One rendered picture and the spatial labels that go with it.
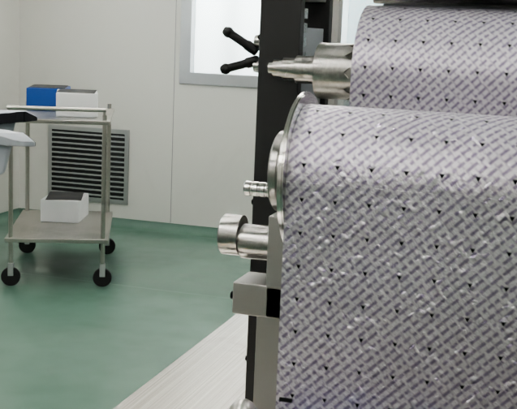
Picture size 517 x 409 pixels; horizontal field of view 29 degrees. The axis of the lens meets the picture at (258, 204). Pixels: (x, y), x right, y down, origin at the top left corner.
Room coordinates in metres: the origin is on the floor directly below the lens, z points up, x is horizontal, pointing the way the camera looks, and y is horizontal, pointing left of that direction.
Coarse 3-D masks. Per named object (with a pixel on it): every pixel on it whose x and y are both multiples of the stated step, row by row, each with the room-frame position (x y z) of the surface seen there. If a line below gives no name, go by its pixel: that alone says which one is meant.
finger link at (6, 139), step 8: (0, 136) 1.32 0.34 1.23; (8, 136) 1.32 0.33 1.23; (16, 136) 1.33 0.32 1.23; (24, 136) 1.33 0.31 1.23; (0, 144) 1.32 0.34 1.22; (8, 144) 1.32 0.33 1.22; (16, 144) 1.32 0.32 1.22; (24, 144) 1.32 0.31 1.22; (32, 144) 1.33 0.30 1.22; (0, 152) 1.33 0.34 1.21; (8, 152) 1.33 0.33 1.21; (0, 160) 1.33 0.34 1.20; (0, 168) 1.34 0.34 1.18
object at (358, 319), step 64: (320, 256) 0.86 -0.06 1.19; (384, 256) 0.84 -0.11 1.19; (448, 256) 0.82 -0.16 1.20; (512, 256) 0.81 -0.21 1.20; (320, 320) 0.86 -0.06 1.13; (384, 320) 0.84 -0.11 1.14; (448, 320) 0.82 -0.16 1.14; (512, 320) 0.81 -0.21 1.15; (320, 384) 0.86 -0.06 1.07; (384, 384) 0.84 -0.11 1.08; (448, 384) 0.82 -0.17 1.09; (512, 384) 0.81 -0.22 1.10
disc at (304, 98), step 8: (304, 96) 0.92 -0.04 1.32; (312, 96) 0.94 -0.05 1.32; (296, 104) 0.89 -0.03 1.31; (304, 104) 0.92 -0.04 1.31; (296, 112) 0.89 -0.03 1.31; (288, 120) 0.88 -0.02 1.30; (288, 128) 0.87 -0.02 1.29; (288, 136) 0.87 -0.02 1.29; (288, 144) 0.87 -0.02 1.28; (280, 152) 0.86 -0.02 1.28; (288, 152) 0.87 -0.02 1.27; (280, 160) 0.86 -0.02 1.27; (280, 168) 0.86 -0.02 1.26; (280, 176) 0.86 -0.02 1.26; (280, 184) 0.86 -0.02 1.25; (280, 192) 0.86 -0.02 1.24; (280, 200) 0.86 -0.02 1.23; (280, 208) 0.86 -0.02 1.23; (280, 216) 0.86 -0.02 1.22; (280, 224) 0.87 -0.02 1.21; (280, 232) 0.88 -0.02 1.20
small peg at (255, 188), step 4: (244, 184) 0.93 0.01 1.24; (248, 184) 0.92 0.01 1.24; (252, 184) 0.92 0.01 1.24; (256, 184) 0.92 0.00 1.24; (260, 184) 0.92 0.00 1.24; (264, 184) 0.92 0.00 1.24; (244, 188) 0.92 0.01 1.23; (248, 188) 0.92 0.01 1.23; (252, 188) 0.92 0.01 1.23; (256, 188) 0.92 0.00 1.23; (260, 188) 0.92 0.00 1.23; (264, 188) 0.92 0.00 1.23; (244, 192) 0.92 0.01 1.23; (248, 192) 0.92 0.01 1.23; (252, 192) 0.92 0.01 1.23; (256, 192) 0.92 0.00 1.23; (260, 192) 0.92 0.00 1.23; (264, 192) 0.92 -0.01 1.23; (264, 196) 0.92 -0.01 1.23; (268, 196) 0.92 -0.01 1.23
